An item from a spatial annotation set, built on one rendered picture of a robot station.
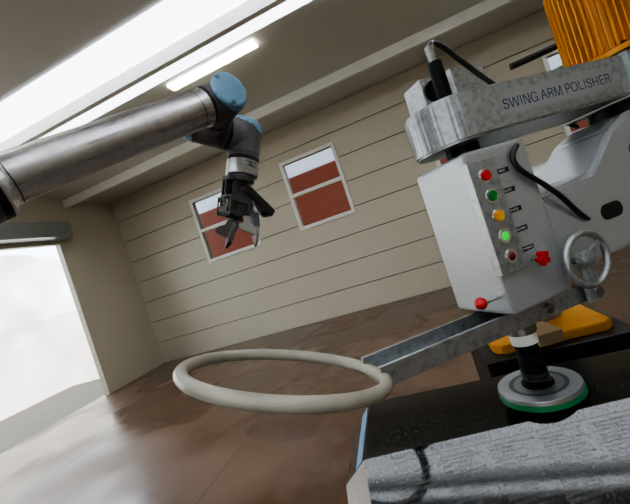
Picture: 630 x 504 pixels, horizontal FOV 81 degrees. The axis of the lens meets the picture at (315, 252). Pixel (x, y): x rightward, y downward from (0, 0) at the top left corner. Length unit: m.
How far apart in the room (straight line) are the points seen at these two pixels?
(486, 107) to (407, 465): 0.96
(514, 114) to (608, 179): 0.35
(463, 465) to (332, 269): 6.49
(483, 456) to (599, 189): 0.79
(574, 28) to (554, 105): 0.41
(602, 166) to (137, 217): 9.06
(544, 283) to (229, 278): 7.60
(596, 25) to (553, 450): 1.25
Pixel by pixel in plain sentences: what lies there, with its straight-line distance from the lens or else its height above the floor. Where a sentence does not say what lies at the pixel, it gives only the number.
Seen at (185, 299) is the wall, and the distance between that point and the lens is 9.05.
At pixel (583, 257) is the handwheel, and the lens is 1.12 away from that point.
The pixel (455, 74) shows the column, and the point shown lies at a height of 2.02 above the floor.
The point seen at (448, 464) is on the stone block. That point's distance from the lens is 1.18.
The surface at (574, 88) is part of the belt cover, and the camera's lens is 1.32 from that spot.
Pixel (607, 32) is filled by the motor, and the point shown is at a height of 1.80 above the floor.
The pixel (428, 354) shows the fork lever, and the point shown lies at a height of 1.13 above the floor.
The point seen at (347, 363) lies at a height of 1.13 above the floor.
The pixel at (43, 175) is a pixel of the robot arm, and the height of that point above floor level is 1.71.
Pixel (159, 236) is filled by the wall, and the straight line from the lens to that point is 9.23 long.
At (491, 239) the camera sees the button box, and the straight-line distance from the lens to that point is 0.98.
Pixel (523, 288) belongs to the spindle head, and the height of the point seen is 1.20.
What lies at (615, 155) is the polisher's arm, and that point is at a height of 1.44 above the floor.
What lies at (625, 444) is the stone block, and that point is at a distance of 1.25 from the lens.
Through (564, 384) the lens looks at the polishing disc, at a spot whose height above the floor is 0.90.
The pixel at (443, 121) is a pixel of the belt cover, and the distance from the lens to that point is 1.04.
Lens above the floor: 1.45
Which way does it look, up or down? level
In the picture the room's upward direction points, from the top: 18 degrees counter-clockwise
